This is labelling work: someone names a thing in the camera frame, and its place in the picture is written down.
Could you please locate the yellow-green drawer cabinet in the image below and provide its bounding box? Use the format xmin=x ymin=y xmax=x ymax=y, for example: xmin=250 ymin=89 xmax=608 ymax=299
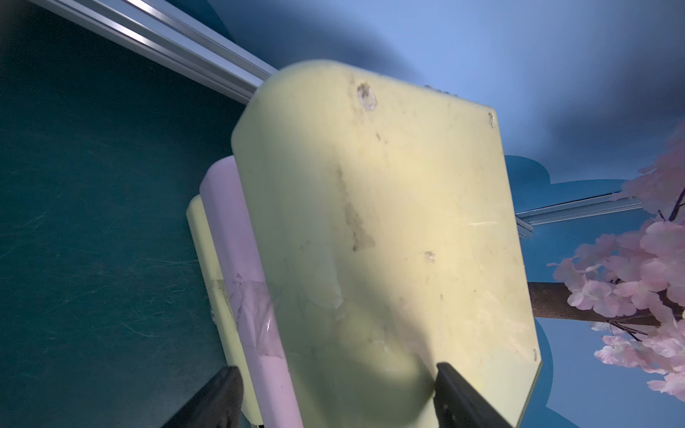
xmin=187 ymin=61 xmax=542 ymax=427

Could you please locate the pink blossom artificial tree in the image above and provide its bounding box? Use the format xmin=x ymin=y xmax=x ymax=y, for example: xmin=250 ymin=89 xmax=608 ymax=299
xmin=529 ymin=127 xmax=684 ymax=401

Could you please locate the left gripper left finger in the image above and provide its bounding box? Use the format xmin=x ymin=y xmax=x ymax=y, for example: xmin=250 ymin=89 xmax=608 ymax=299
xmin=162 ymin=366 xmax=244 ymax=428

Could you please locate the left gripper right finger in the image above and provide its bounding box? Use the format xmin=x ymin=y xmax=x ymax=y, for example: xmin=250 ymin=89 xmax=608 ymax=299
xmin=433 ymin=362 xmax=511 ymax=428

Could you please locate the aluminium back frame rail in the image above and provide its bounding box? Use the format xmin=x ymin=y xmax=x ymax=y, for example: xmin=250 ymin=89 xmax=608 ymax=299
xmin=26 ymin=0 xmax=643 ymax=239

